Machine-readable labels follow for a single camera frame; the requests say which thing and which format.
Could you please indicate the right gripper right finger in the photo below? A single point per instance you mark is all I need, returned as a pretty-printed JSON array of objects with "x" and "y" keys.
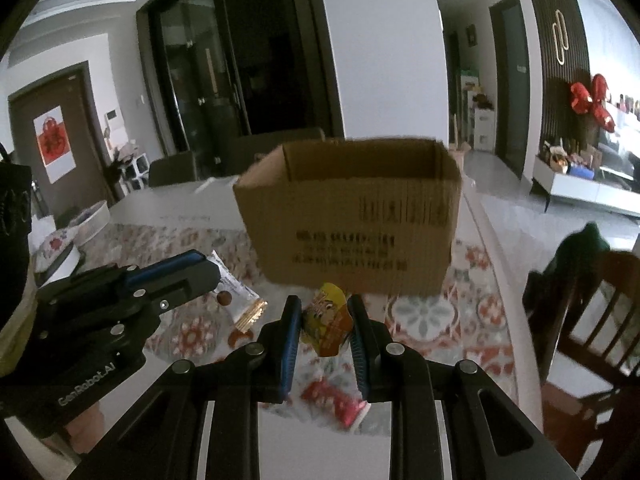
[{"x": 446, "y": 419}]

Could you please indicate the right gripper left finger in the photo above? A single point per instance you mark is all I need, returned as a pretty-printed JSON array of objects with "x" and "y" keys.
[{"x": 206, "y": 417}]

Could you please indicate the clear white snack packet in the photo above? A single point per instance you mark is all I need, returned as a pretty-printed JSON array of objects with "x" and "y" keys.
[{"x": 243, "y": 305}]

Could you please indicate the yellow snack packet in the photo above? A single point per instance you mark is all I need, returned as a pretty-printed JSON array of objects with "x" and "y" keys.
[{"x": 326, "y": 321}]

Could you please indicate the left hand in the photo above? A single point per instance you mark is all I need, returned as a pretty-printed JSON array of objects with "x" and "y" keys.
[{"x": 85, "y": 431}]

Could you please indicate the floral tissue cover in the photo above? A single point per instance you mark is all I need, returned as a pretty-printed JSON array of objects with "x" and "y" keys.
[{"x": 51, "y": 247}]

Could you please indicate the brown wooden chair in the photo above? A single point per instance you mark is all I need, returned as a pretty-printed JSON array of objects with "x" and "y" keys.
[{"x": 601, "y": 336}]

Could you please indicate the red small snack packet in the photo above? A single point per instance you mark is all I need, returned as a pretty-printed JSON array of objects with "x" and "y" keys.
[{"x": 348, "y": 411}]

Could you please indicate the dark green garment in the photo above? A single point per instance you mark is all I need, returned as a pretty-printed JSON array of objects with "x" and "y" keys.
[{"x": 567, "y": 280}]

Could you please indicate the patterned table runner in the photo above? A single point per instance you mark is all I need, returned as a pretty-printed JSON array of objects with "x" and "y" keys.
[{"x": 466, "y": 320}]

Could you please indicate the dark upholstered chair left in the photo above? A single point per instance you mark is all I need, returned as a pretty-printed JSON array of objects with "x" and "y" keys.
[{"x": 174, "y": 169}]

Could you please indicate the red fu door poster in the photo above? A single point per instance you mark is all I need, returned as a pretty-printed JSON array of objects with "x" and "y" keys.
[{"x": 53, "y": 144}]

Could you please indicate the brown cardboard box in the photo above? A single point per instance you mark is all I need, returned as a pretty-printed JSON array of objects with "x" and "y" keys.
[{"x": 372, "y": 216}]

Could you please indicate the white tv console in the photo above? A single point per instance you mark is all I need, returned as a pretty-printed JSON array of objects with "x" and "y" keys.
[{"x": 578, "y": 190}]

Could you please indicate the white storage drawers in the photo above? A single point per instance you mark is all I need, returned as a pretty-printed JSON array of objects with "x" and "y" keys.
[{"x": 478, "y": 116}]

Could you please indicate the red foil balloon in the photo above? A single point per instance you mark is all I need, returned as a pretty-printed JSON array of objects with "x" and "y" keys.
[{"x": 592, "y": 101}]

